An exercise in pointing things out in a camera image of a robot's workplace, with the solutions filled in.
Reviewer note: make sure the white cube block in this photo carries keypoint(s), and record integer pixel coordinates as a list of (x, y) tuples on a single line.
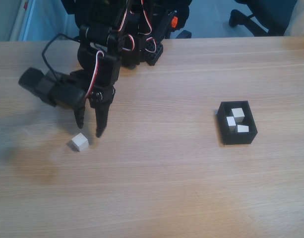
[(79, 141), (230, 121), (237, 112), (242, 129)]

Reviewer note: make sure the black open box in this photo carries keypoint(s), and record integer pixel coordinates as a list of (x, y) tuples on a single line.
[(237, 138)]

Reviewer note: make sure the black clamp orange knob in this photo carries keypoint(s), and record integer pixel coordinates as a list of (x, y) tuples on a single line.
[(174, 21)]

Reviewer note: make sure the white board panel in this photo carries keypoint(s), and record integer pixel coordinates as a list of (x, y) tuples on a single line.
[(20, 19)]

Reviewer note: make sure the person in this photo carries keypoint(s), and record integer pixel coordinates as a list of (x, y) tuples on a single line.
[(300, 19)]

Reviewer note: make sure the black oval camera box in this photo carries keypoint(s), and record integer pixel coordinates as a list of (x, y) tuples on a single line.
[(42, 86)]

